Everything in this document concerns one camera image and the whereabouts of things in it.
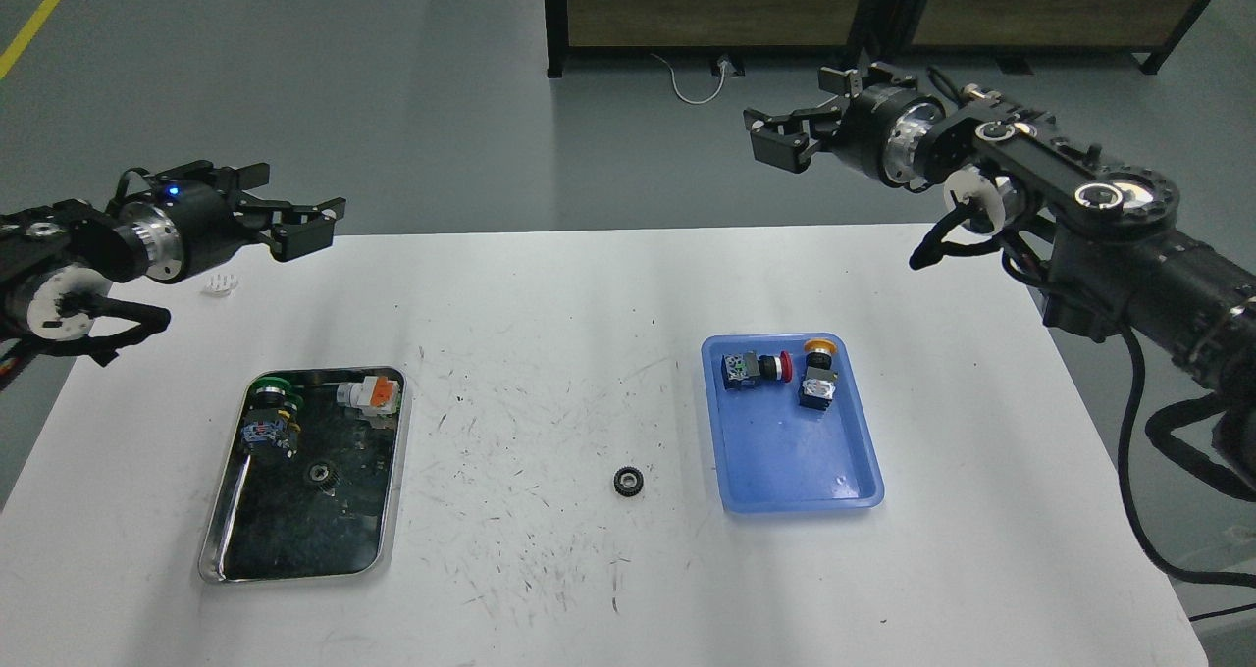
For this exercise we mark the black frame wooden cabinet right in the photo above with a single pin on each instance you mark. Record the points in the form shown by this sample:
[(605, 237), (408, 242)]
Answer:
[(1149, 31)]

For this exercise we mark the orange white switch part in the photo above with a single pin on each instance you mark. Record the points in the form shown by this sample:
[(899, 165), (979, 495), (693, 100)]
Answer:
[(374, 397)]

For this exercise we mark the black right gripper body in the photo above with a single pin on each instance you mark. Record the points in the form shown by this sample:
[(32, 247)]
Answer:
[(881, 135)]

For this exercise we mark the green push button switch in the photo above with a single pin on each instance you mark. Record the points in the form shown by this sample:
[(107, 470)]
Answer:
[(268, 426)]

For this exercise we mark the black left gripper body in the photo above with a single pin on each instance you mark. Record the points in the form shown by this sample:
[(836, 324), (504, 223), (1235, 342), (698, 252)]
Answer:
[(167, 237)]

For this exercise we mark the yellow push button switch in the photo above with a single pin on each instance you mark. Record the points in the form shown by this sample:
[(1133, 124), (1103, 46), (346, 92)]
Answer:
[(818, 380)]

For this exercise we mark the small white plastic piece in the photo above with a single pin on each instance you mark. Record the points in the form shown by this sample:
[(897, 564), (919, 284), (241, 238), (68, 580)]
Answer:
[(220, 285)]

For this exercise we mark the silver metal tray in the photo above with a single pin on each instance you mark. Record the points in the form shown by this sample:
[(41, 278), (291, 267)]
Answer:
[(266, 525)]

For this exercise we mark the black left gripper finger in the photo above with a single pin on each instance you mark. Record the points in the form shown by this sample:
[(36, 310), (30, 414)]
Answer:
[(295, 231), (212, 183)]

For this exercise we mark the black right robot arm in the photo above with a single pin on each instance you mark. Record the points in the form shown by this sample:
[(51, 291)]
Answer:
[(1096, 235)]

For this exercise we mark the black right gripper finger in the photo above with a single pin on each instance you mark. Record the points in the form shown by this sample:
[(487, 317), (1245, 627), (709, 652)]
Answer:
[(790, 142), (846, 85)]

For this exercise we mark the black frame wooden cabinet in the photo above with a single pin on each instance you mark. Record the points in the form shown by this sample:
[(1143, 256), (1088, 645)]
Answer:
[(1149, 31), (737, 28)]

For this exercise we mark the red push button switch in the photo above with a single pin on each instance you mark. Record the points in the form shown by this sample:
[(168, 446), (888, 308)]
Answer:
[(748, 369)]

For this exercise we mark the blue plastic tray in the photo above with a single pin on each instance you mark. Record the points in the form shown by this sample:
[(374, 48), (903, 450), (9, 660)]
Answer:
[(773, 455)]

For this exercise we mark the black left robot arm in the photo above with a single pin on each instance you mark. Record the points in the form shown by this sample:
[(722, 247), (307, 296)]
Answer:
[(59, 262)]

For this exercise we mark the black frame wooden cabinet left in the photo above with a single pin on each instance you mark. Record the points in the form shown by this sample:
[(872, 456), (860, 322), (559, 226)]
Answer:
[(737, 28)]

